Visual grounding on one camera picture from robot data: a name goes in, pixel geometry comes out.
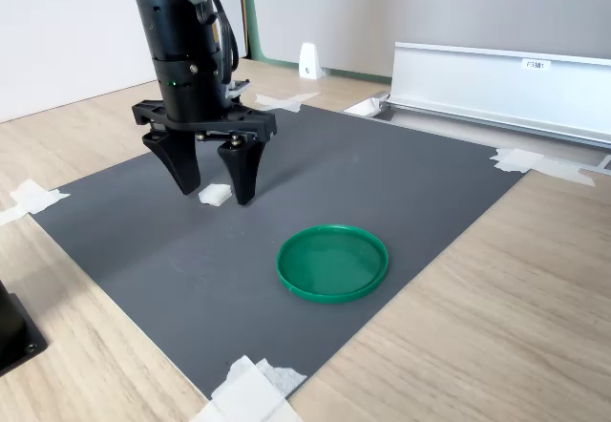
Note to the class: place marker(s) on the white panel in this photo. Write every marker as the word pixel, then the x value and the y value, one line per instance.
pixel 71 35

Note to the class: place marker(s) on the small white plastic terminal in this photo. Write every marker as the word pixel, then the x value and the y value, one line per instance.
pixel 215 196

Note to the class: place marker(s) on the dark grey mat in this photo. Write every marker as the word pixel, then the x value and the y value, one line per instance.
pixel 382 193

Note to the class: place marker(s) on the round green lid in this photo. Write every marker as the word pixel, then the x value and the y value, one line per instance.
pixel 331 264

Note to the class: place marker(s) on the white tape cross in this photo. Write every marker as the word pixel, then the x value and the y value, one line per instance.
pixel 520 160
pixel 281 101
pixel 248 393
pixel 33 197

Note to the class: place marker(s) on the small white bracket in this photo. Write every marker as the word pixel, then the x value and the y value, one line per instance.
pixel 309 61

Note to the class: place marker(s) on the grey partition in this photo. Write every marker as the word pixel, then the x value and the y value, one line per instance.
pixel 429 2

